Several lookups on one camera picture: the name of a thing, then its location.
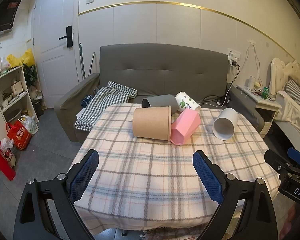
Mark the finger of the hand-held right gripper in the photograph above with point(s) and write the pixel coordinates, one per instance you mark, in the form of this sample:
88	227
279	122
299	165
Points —
275	158
297	155

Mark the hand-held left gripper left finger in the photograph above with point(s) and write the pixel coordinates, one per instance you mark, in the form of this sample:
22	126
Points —
83	177

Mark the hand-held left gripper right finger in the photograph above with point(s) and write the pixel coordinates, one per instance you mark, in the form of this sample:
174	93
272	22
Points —
207	177

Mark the pink faceted cup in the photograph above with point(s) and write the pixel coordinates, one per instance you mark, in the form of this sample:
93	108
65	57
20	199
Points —
185	127

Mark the plain white cup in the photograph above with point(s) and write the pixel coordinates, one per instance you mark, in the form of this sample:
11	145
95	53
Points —
227	120

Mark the white floral print cup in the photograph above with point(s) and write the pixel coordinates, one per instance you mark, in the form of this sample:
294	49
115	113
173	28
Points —
187	102

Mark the brown paper cup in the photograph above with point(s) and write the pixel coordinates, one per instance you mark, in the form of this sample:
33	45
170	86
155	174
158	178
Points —
151	122

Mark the grey cup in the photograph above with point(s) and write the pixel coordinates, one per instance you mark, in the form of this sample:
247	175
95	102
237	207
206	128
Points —
162	102

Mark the white bed sheet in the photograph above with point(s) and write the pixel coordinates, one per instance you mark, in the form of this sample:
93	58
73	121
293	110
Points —
292	112

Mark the white nightstand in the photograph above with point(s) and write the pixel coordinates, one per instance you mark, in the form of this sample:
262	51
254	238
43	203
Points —
265	107

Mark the plaid tablecloth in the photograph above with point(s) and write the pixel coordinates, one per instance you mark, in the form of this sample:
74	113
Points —
150	175

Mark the green bottle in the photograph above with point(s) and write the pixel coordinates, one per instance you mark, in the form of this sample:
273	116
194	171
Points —
265	93

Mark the green checked cloth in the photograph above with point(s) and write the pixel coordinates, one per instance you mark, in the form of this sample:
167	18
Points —
100	105

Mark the blue packet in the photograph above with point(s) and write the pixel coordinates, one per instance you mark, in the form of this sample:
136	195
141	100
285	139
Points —
86	101

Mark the red shopping bag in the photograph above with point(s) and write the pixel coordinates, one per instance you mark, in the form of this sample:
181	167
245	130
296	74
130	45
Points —
18	135

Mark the printed white plastic bag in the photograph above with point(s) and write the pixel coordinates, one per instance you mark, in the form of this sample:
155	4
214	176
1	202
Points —
8	152

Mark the white cylinder container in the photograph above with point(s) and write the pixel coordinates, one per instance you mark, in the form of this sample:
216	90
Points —
252	82

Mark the red fire extinguisher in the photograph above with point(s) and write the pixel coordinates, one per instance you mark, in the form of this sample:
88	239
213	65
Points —
2	165

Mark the cream bed headboard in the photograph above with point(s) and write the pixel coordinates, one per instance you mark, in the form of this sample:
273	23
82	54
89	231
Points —
277	72

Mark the white shelf unit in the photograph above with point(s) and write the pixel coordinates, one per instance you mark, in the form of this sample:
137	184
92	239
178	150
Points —
21	97

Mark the black charger plug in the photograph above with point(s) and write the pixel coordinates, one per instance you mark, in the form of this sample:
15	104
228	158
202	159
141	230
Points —
234	62

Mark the white door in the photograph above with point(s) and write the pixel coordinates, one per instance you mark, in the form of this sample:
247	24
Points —
52	75

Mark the grey broom stick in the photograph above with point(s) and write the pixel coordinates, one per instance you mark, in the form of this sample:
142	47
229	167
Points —
91	63

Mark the green plant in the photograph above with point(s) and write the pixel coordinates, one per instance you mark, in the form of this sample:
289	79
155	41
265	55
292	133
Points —
30	76

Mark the grey sofa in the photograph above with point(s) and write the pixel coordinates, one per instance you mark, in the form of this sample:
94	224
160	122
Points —
160	72

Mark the yellow plastic bag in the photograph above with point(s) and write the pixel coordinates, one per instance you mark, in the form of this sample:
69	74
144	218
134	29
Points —
22	58

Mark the black range hood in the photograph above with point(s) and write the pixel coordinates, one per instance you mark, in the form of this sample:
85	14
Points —
3	12

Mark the white wall outlet panel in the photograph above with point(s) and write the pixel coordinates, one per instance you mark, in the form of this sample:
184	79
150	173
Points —
233	53

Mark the white wall switch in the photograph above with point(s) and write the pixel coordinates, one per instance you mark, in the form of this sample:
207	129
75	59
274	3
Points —
89	0

